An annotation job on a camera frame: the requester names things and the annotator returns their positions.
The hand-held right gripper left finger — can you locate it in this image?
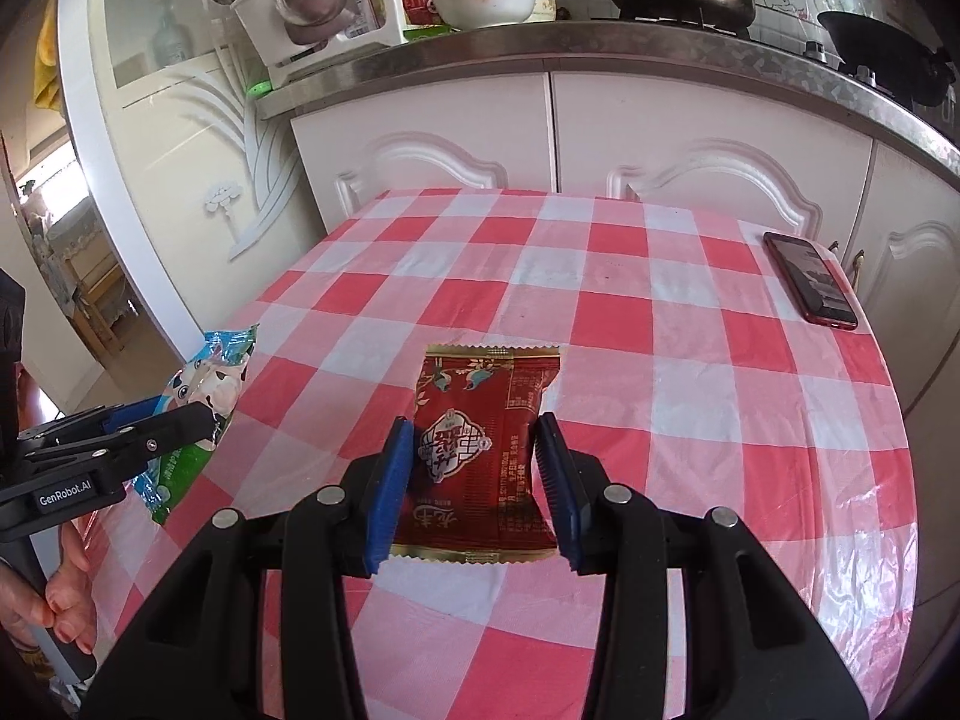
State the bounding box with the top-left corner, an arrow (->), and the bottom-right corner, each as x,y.
81,416 -> 417,720

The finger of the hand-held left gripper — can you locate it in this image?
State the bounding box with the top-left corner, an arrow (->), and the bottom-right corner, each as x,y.
19,401 -> 226,470
56,397 -> 181,436

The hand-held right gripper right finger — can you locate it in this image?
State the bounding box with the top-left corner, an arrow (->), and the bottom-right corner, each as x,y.
534,411 -> 878,720

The green blue cow snack packet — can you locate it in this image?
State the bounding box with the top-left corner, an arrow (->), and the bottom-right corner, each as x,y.
131,322 -> 260,527

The red snack packet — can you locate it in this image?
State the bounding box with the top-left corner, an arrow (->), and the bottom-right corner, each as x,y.
390,343 -> 562,563

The person's left hand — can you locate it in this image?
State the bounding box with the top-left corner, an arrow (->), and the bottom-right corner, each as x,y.
0,521 -> 98,655

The wooden chair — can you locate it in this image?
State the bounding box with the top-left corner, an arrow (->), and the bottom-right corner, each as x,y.
30,232 -> 128,361

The red white checkered tablecloth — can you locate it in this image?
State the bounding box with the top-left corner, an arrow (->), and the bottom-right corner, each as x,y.
75,187 -> 920,720

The tall white glass-door cabinet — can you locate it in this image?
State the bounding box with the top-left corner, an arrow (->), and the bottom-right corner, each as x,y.
56,0 -> 331,368

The red smartphone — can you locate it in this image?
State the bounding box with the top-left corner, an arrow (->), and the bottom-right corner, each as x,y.
763,231 -> 860,331

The yellow cloth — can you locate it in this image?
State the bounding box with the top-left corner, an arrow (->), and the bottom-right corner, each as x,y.
31,0 -> 65,113

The white cabinet door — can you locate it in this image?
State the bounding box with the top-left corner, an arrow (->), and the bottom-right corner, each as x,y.
551,71 -> 875,241
289,73 -> 557,241
847,142 -> 960,413

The white utensil holder cup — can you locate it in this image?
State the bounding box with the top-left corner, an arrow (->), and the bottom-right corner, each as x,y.
229,0 -> 301,65

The steel kitchen countertop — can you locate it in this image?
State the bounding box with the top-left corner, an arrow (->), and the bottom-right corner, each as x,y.
259,19 -> 960,181

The white dish rack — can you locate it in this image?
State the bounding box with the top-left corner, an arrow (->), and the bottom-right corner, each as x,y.
270,0 -> 451,87

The black frying pan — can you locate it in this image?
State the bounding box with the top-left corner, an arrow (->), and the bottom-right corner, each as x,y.
816,9 -> 960,110

